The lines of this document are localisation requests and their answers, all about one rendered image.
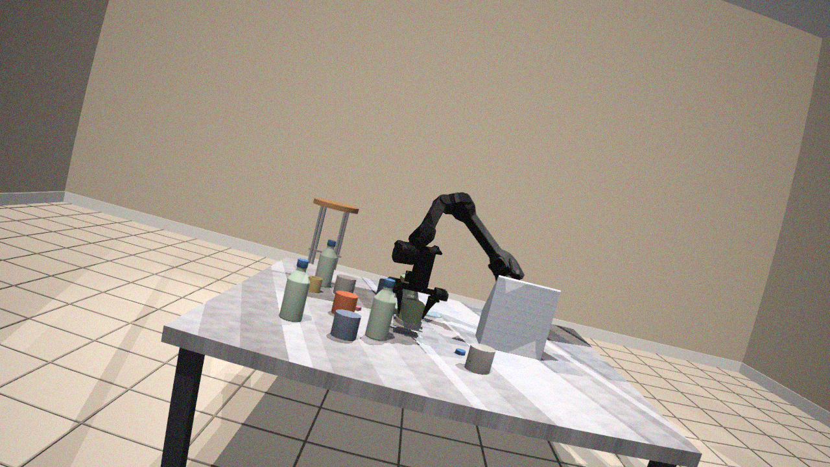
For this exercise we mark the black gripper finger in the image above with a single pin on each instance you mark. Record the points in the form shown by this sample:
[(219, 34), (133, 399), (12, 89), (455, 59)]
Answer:
[(399, 299), (429, 304)]

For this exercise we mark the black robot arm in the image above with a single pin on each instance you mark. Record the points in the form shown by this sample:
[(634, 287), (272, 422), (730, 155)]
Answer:
[(461, 207)]

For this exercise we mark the pale green cylinder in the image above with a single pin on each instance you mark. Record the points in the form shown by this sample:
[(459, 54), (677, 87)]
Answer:
[(408, 292)]

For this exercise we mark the orange-brown cylinder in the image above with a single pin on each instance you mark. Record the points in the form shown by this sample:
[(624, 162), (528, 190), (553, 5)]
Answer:
[(344, 300)]

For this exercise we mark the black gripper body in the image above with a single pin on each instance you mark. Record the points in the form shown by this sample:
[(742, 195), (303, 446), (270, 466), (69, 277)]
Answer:
[(419, 281)]

